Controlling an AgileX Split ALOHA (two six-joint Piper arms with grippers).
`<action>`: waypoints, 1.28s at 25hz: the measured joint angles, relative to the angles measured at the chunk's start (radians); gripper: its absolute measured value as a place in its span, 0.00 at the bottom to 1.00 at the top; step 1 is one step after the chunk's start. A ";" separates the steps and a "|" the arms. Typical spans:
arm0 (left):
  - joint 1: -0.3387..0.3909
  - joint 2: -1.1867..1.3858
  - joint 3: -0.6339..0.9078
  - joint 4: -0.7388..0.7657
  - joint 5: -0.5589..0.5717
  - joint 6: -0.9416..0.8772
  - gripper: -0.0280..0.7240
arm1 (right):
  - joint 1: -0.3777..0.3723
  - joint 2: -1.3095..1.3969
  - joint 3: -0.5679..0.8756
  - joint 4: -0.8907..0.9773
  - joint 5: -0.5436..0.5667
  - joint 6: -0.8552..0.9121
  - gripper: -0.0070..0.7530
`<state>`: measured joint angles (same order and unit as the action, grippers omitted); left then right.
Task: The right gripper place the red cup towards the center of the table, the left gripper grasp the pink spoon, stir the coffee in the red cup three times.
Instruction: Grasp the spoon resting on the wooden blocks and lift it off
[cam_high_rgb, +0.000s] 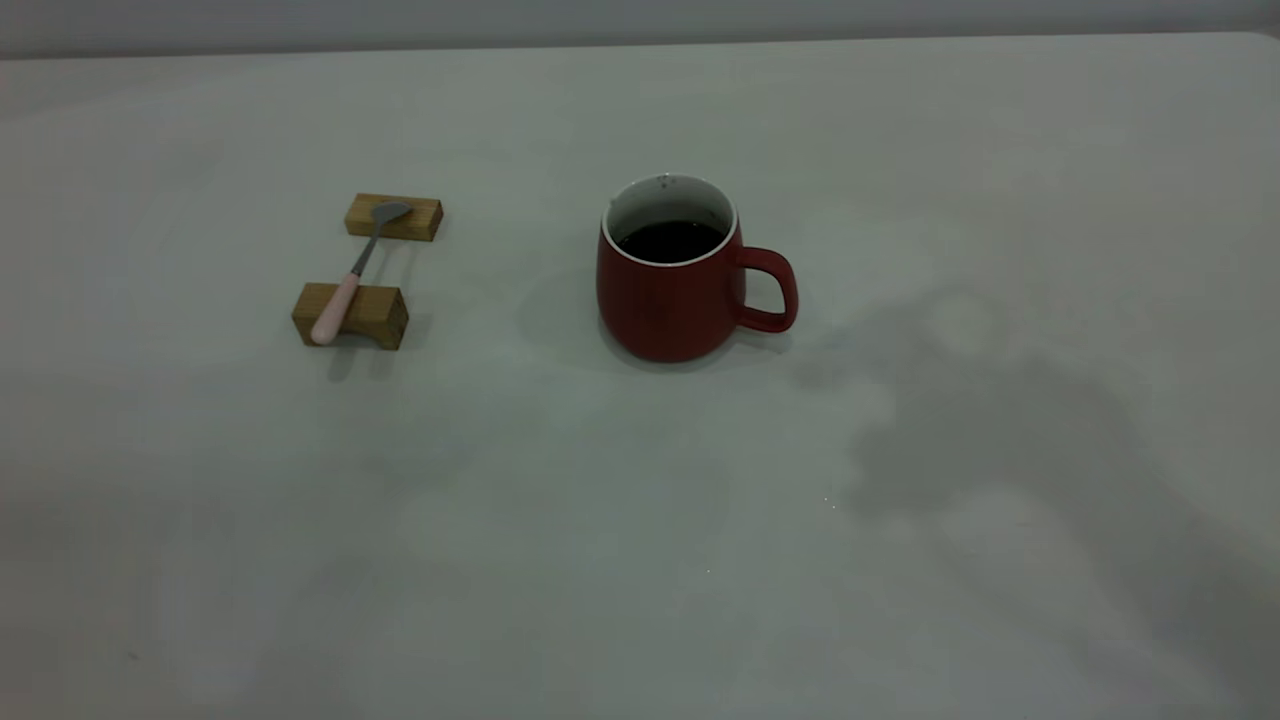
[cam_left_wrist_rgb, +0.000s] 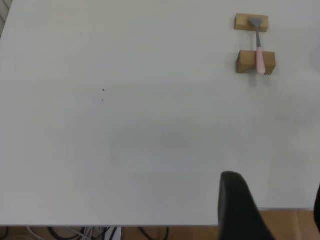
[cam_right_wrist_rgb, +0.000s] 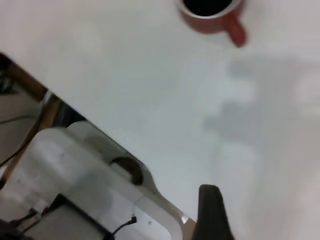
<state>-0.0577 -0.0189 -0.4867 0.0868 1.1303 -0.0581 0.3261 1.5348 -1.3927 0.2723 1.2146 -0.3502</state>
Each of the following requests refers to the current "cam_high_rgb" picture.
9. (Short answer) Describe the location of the red ceramic mug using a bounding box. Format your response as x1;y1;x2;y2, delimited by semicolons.
596;173;800;364

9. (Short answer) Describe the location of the pink handled metal spoon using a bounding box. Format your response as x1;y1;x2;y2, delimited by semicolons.
309;202;413;347

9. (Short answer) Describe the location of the flat wooden block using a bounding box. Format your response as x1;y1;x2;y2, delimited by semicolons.
345;193;444;243

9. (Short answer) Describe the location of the arched wooden block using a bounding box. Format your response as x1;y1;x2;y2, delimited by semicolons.
291;282;410;352

